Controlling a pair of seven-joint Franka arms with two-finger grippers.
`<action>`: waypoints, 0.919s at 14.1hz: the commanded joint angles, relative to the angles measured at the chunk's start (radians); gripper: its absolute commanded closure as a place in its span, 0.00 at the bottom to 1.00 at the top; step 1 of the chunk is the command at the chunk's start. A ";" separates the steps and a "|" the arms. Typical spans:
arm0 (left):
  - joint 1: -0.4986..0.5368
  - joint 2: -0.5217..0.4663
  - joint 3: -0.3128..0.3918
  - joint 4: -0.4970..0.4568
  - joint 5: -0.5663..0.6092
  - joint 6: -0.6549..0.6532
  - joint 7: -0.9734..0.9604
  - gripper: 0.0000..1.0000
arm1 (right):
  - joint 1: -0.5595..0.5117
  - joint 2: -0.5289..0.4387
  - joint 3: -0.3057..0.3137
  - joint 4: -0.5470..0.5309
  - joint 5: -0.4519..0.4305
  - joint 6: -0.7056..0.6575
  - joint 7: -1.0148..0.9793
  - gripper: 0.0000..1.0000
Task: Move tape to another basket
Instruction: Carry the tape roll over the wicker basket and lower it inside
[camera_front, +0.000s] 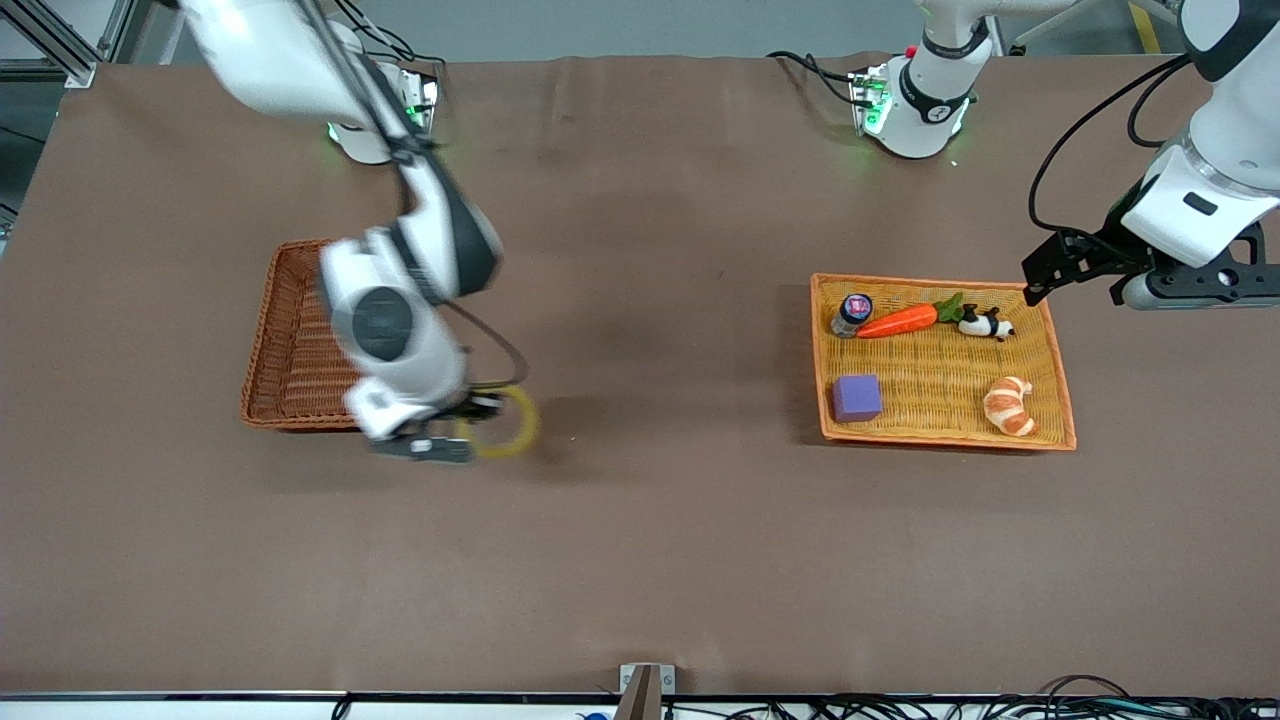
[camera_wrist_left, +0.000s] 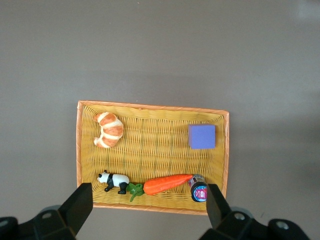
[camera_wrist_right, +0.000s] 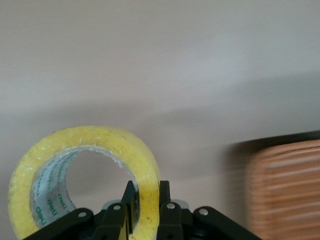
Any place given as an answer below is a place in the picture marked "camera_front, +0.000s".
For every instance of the orange wicker basket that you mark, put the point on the orange wicker basket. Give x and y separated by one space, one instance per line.
940 400

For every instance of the black white toy panda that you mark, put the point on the black white toy panda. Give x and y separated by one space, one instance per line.
985 324

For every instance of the aluminium frame profile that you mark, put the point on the aluminium frame profile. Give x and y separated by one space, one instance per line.
80 72

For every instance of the brown wicker basket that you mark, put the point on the brown wicker basket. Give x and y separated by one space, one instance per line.
290 340

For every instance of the brown table cover mat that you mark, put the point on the brown table cover mat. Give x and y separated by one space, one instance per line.
640 550

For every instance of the orange toy carrot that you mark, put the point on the orange toy carrot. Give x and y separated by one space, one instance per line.
900 322

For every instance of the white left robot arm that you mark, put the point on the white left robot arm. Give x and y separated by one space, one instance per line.
1240 130

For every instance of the small bottle dark cap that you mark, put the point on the small bottle dark cap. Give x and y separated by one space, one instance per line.
852 312

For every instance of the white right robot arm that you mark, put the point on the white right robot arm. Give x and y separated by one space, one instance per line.
260 60

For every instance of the yellow clear tape roll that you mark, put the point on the yellow clear tape roll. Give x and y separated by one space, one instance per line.
528 428

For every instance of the toy croissant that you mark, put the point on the toy croissant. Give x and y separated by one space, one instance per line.
1010 408

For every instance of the purple cube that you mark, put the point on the purple cube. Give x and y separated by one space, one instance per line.
857 398

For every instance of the grey metal mount bracket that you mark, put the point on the grey metal mount bracket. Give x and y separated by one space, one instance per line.
645 685

